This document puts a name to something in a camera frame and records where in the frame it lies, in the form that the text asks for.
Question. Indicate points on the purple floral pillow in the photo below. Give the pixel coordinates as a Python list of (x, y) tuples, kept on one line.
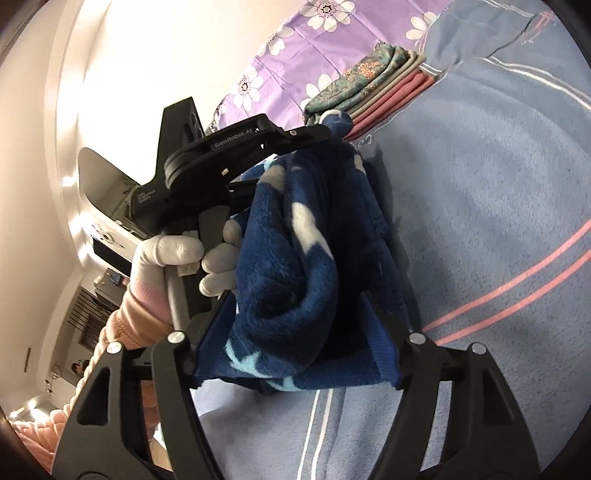
[(312, 48)]

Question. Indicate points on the peach sleeved left forearm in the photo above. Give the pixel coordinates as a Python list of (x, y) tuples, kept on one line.
[(138, 322)]

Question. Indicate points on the light blue bed sheet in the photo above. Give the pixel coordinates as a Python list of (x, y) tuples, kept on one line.
[(485, 180)]

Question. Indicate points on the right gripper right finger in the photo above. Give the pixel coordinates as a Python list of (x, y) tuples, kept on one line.
[(388, 342)]

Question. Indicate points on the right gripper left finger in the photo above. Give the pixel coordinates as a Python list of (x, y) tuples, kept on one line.
[(208, 333)]

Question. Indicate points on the stack of folded clothes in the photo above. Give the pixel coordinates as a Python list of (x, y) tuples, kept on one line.
[(377, 86)]

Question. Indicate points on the navy star fleece garment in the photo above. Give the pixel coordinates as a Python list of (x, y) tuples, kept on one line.
[(314, 239)]

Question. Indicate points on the white gloved left hand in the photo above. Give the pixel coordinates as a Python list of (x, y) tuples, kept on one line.
[(152, 256)]

